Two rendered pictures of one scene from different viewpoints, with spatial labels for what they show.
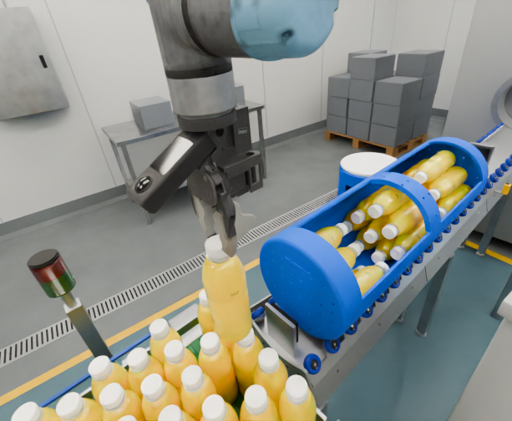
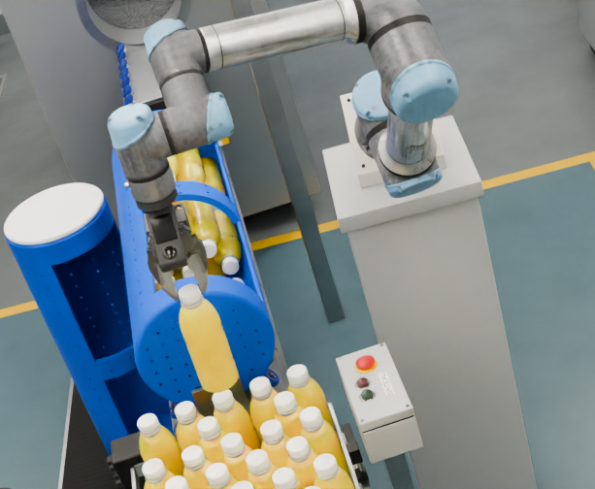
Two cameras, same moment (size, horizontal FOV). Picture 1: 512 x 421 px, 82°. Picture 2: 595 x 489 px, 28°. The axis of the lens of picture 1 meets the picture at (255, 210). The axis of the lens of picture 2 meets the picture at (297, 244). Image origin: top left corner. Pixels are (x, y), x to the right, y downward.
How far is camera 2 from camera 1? 1.77 m
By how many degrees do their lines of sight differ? 45
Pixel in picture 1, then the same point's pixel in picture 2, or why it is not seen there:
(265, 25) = (225, 130)
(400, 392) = not seen: outside the picture
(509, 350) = (369, 256)
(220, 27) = (198, 140)
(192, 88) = (166, 179)
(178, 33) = (160, 153)
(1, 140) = not seen: outside the picture
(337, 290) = (247, 300)
